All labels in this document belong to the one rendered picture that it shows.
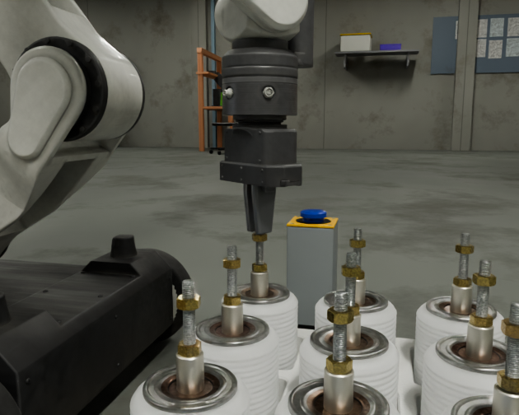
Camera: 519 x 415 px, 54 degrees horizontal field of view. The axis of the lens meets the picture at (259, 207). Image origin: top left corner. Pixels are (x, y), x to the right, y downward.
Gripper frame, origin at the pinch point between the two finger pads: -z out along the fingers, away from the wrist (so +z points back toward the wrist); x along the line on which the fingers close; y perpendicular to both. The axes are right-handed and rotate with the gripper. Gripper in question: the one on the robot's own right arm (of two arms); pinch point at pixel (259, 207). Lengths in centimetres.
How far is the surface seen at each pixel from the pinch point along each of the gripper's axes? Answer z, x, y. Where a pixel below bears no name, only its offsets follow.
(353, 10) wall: 210, 600, -690
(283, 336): -14.9, -4.8, 0.1
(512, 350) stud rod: -5.0, -33.2, 4.6
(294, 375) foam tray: -18.0, -8.3, 1.5
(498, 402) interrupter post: -8.7, -32.9, 5.2
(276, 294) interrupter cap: -10.8, -1.8, -1.2
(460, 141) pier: -20, 438, -800
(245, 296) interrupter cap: -10.7, -0.4, 2.5
